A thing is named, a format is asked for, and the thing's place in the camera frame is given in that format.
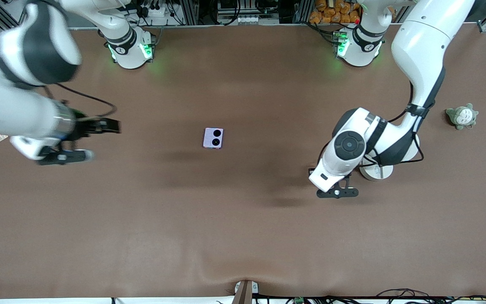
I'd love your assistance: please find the white power strip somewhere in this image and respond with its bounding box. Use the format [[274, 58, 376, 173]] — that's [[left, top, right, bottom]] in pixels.
[[235, 15, 270, 24]]

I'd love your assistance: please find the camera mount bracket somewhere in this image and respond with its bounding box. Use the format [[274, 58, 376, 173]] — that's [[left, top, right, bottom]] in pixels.
[[231, 280, 259, 304]]

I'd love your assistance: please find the grey-green Totoro plush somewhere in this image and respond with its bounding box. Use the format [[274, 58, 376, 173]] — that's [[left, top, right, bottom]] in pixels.
[[445, 103, 479, 131]]

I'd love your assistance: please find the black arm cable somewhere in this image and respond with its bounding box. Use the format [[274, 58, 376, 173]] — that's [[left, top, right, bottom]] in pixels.
[[43, 82, 118, 119], [363, 80, 425, 166]]

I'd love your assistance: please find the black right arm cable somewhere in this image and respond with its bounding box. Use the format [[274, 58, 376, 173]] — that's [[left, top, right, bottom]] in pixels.
[[43, 82, 118, 119]]

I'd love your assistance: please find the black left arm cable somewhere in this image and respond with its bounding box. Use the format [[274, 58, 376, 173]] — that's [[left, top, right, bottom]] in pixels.
[[363, 80, 425, 166]]

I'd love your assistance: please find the lilac flip phone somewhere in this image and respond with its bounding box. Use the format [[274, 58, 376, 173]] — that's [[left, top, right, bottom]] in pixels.
[[202, 128, 224, 149]]

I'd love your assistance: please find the power strip with plugs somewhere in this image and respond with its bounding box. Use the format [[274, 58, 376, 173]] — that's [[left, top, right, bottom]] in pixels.
[[135, 0, 168, 18]]

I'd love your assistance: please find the white round desk lamp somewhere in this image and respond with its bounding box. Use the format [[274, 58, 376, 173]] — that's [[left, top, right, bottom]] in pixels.
[[359, 134, 421, 182]]

